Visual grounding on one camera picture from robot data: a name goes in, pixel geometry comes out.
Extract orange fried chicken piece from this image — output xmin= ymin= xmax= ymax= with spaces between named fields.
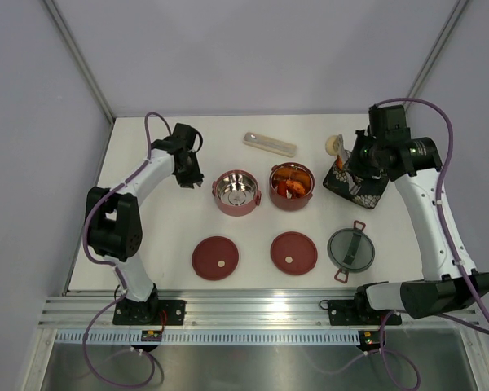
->
xmin=286 ymin=179 xmax=306 ymax=198

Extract dark red lid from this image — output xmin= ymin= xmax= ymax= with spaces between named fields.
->
xmin=270 ymin=231 xmax=318 ymax=276
xmin=192 ymin=236 xmax=240 ymax=281

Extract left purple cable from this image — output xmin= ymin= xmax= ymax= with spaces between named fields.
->
xmin=82 ymin=112 xmax=164 ymax=388

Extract white slotted cable duct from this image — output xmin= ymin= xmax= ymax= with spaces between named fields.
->
xmin=55 ymin=329 xmax=360 ymax=346

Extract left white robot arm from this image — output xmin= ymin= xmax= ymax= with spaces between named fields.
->
xmin=82 ymin=123 xmax=204 ymax=324

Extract aluminium front rail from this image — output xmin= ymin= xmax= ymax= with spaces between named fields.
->
xmin=38 ymin=287 xmax=480 ymax=331

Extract black floral food tray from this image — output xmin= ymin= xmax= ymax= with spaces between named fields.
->
xmin=323 ymin=155 xmax=389 ymax=209

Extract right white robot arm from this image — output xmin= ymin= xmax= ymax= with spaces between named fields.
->
xmin=345 ymin=129 xmax=489 ymax=323

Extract dark red steel bowl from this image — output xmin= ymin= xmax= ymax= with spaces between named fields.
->
xmin=268 ymin=162 xmax=315 ymax=212

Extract metal tongs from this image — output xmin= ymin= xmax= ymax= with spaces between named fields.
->
xmin=332 ymin=134 xmax=350 ymax=164

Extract white steamed bun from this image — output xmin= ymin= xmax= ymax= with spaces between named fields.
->
xmin=325 ymin=135 xmax=341 ymax=156

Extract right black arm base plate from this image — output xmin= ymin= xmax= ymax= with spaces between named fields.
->
xmin=319 ymin=299 xmax=389 ymax=326

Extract red sausage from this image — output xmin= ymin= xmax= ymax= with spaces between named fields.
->
xmin=276 ymin=180 xmax=291 ymax=199

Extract grey transparent lid with handle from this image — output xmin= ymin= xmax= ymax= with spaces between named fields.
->
xmin=327 ymin=220 xmax=376 ymax=284

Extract pink steel bowl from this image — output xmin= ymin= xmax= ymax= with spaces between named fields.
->
xmin=212 ymin=169 xmax=262 ymax=217

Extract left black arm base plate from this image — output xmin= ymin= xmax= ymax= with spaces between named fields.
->
xmin=112 ymin=299 xmax=186 ymax=326

